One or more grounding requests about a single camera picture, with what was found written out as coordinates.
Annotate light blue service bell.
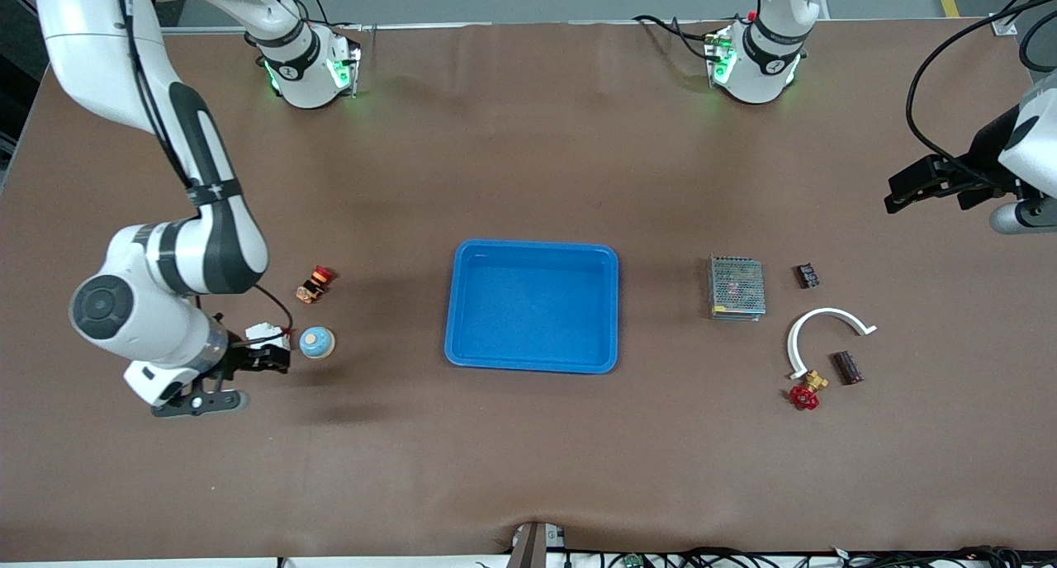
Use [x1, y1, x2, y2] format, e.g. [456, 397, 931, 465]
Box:
[299, 325, 336, 361]

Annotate white circuit breaker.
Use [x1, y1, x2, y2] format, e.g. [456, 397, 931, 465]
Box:
[246, 324, 292, 351]

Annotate white curved plastic clip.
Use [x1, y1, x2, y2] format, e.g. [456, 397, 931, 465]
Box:
[786, 307, 878, 381]

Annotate metal mesh power supply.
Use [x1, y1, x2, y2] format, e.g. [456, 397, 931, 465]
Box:
[707, 255, 767, 322]

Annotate brass valve red handwheel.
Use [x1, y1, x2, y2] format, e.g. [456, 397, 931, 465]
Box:
[789, 369, 830, 412]

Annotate blue plastic tray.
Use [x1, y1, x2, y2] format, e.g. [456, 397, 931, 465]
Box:
[444, 239, 620, 376]

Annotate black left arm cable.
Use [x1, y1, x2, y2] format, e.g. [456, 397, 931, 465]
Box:
[905, 0, 1057, 160]

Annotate orange red push button switch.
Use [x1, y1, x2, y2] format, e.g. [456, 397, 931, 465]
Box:
[296, 265, 336, 305]

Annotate aluminium frame corner profile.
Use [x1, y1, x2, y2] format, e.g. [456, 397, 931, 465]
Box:
[989, 0, 1057, 37]

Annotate black left base cable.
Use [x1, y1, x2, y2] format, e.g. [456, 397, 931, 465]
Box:
[632, 13, 719, 61]

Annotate black base cable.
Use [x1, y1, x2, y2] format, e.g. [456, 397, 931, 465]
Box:
[632, 13, 719, 61]
[297, 0, 364, 32]

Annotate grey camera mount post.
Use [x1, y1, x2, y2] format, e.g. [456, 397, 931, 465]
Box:
[508, 521, 566, 568]

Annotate black right base cable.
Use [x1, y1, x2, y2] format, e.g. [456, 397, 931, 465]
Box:
[297, 0, 364, 32]

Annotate aluminium table edge rail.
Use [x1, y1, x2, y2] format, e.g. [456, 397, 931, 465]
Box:
[161, 20, 996, 34]

